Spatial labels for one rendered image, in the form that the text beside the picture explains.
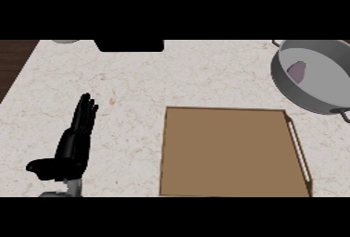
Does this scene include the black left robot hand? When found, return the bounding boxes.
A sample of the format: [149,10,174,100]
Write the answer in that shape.
[25,93,100,182]

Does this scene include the brown wooden tray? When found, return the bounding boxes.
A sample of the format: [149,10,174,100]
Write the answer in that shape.
[158,106,314,198]

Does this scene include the purple eggplant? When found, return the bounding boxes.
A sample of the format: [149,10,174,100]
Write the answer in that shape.
[285,60,308,85]

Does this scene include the grey metal pot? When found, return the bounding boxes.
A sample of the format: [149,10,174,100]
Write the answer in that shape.
[269,40,350,124]

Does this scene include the black appliance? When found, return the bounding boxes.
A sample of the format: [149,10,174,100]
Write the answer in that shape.
[93,40,165,53]

